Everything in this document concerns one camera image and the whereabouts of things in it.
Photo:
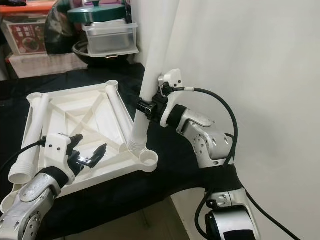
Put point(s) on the dark glass pan lid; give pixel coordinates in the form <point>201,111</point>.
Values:
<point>57,30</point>

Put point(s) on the black wok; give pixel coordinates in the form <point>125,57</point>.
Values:
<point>90,57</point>

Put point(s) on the white plastic table top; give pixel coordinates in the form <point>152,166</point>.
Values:
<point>80,107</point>

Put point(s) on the black tablecloth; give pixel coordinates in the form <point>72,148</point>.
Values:
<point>12,130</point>

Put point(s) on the small black pouch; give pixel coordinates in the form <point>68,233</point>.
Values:
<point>15,2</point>

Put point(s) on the pink fleece cover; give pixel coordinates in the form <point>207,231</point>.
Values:
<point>45,65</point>

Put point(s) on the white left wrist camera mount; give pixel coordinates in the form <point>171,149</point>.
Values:
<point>56,147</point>

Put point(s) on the green pot lid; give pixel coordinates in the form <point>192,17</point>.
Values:
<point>95,14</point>

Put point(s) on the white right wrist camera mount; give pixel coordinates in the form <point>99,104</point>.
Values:
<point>172,80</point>

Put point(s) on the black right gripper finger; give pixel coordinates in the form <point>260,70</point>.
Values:
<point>145,106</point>

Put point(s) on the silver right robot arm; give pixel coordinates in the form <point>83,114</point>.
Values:
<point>210,137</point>

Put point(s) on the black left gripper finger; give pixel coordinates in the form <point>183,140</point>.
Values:
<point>72,140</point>
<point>100,152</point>

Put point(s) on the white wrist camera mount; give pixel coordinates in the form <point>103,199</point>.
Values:
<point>172,80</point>
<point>56,147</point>

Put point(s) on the orange-lid box with red poster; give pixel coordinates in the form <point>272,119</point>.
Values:
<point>30,42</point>

